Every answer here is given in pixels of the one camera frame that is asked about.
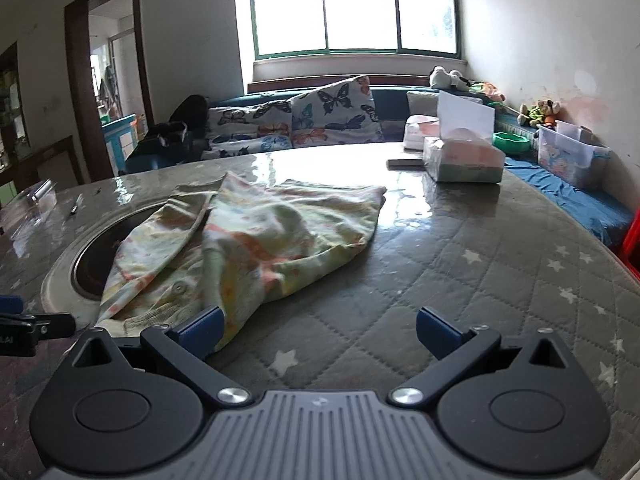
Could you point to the brown wooden door frame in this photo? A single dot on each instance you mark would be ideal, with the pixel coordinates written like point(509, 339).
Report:
point(72, 85)

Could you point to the white cardboard box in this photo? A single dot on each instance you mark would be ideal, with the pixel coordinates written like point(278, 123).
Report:
point(465, 112)

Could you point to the long butterfly print pillow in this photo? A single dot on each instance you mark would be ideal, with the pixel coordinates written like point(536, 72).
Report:
point(245, 117)
point(240, 148)

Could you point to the black pen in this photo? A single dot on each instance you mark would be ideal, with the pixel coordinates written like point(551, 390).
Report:
point(76, 205)

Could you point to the pastel patterned children's garment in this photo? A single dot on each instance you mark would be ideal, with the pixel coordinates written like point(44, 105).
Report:
point(260, 230)

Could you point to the pink white tissue pack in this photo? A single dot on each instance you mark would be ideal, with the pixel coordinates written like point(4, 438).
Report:
point(417, 132)

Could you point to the clear plastic storage box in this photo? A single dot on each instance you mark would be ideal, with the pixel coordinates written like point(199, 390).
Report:
point(570, 157)

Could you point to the green framed window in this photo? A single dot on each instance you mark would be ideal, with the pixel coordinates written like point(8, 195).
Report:
point(360, 5)

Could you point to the square butterfly print pillow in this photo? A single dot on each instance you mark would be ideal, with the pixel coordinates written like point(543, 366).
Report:
point(335, 110)

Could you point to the plain grey pillow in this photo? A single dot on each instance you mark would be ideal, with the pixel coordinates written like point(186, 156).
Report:
point(422, 102)

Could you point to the black bag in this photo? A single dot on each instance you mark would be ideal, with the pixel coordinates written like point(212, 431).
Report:
point(185, 115)

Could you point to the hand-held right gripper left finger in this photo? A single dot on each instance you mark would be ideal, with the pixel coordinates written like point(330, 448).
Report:
point(204, 332)

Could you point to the white plush toy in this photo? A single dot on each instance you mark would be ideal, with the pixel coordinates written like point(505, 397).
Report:
point(445, 79)

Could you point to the orange green toy pile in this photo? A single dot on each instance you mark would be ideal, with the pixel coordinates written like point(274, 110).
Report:
point(487, 92)

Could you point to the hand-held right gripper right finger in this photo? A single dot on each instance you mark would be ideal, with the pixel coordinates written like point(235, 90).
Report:
point(439, 334)

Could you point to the green plastic bowl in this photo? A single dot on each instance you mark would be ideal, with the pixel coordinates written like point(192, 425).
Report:
point(511, 142)

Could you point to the red plastic stool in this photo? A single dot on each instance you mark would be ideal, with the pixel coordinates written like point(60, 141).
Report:
point(630, 250)

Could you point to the dark wooden display cabinet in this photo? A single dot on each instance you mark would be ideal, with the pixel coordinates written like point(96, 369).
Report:
point(12, 110)

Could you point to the pink green tissue pack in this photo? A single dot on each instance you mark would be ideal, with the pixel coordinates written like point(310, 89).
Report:
point(462, 160)

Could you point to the brown wooden chair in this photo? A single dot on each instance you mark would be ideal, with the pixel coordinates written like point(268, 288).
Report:
point(60, 160)

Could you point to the green brown plush toy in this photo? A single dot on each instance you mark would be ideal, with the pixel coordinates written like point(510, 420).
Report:
point(537, 112)

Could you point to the blue cabinet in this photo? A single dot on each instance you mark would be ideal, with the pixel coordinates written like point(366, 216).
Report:
point(120, 142)

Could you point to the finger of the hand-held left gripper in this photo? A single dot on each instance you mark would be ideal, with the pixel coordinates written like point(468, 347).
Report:
point(10, 305)
point(45, 325)

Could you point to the flat grey book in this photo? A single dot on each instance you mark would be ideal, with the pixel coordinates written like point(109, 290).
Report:
point(405, 162)

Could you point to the blue cushioned bench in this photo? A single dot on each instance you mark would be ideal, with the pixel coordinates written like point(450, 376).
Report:
point(575, 200)

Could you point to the round black induction cooktop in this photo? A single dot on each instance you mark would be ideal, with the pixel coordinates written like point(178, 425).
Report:
point(95, 255)

